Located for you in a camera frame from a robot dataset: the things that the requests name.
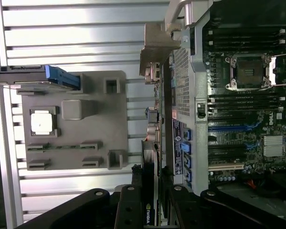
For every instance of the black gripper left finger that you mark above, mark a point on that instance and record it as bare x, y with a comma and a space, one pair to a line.
128, 210

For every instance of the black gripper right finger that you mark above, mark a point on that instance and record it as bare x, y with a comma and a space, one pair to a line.
186, 212

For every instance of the white expansion slot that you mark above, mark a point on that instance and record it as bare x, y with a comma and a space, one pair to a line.
226, 167

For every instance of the long black expansion slot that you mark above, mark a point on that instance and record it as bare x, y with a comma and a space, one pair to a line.
226, 155
226, 120
226, 146

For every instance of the green Dell motherboard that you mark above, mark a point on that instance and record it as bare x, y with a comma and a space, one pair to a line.
233, 139

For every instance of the green RAM stick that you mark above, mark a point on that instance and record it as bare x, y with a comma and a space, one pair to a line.
66, 146

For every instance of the grey printed parts rack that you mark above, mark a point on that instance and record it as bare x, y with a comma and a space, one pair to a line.
97, 124

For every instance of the blue expansion slot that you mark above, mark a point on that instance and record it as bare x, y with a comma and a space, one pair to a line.
228, 128

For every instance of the black plastic air shroud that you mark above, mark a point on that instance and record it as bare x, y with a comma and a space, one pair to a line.
283, 183

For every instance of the silver chipset heatsink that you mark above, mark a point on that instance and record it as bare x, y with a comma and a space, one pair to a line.
274, 145

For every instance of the silver CPU chip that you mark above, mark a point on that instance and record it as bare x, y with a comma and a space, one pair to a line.
41, 122

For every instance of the RAM slot with white clips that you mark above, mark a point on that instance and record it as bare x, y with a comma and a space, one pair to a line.
248, 96
248, 41
248, 31
248, 105

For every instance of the grey open PC case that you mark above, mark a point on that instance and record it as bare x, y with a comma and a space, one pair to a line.
200, 83

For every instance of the hard disk in blue carrier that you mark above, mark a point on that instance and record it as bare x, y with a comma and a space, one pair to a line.
59, 76

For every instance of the CPU socket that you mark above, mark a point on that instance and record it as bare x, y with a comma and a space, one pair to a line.
249, 71

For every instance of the silver socket cover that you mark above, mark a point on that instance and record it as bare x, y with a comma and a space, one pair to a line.
272, 69

